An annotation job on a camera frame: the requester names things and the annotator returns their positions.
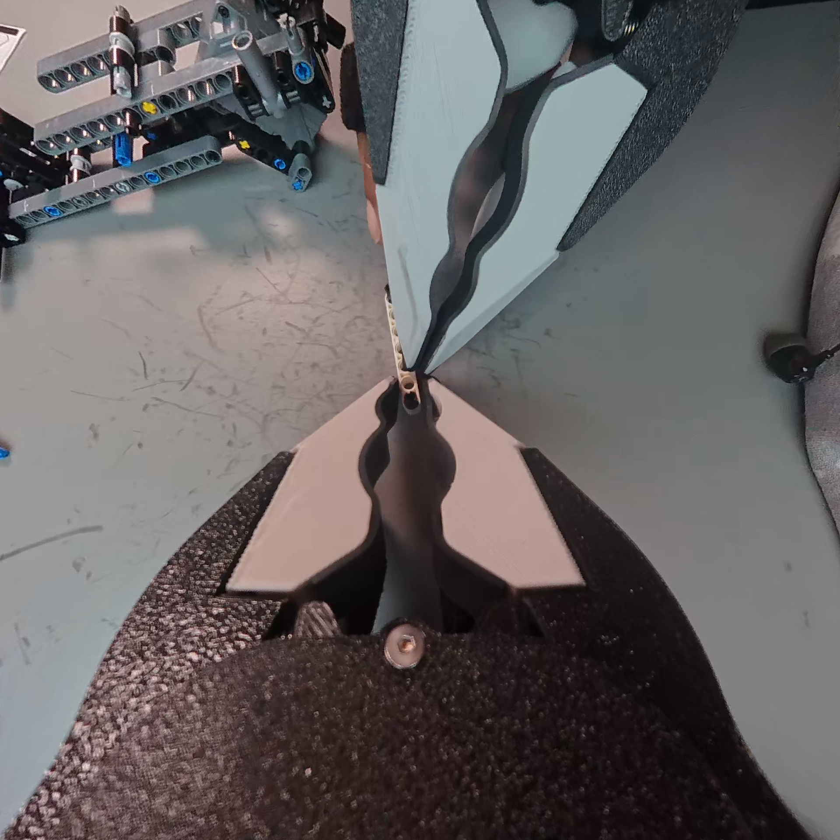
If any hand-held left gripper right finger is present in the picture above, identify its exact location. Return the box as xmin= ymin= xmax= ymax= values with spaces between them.
xmin=420 ymin=377 xmax=586 ymax=597

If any grey toy chassis assembly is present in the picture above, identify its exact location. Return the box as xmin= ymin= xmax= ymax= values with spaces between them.
xmin=0 ymin=0 xmax=347 ymax=247

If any person's right hand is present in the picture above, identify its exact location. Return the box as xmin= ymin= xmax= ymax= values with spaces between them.
xmin=361 ymin=128 xmax=387 ymax=247

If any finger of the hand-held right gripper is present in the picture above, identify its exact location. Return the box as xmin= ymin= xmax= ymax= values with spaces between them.
xmin=381 ymin=0 xmax=511 ymax=371
xmin=425 ymin=61 xmax=649 ymax=376

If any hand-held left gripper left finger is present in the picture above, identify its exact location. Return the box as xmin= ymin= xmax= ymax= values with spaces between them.
xmin=225 ymin=384 xmax=401 ymax=598

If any white perforated toy beam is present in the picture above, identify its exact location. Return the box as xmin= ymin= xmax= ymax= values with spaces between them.
xmin=382 ymin=290 xmax=422 ymax=413

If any black wired earbud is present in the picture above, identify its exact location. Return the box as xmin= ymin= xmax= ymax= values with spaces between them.
xmin=764 ymin=333 xmax=840 ymax=387

